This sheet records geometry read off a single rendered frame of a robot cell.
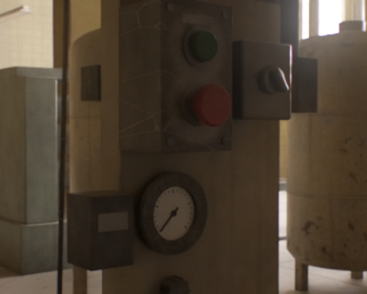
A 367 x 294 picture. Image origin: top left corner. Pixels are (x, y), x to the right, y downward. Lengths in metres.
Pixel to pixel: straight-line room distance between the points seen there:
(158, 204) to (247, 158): 0.14
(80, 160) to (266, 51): 3.44
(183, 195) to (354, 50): 4.87
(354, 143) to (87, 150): 2.41
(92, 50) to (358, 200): 2.65
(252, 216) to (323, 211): 4.81
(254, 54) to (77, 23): 7.52
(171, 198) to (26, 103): 5.99
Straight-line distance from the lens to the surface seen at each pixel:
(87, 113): 4.02
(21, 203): 6.80
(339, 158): 5.51
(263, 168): 0.79
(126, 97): 0.65
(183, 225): 0.71
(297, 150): 5.73
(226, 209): 0.76
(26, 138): 6.66
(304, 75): 0.90
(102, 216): 0.63
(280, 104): 0.72
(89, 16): 8.29
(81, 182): 4.10
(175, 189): 0.70
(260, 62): 0.70
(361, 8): 10.12
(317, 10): 9.36
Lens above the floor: 1.50
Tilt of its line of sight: 2 degrees down
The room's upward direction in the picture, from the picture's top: straight up
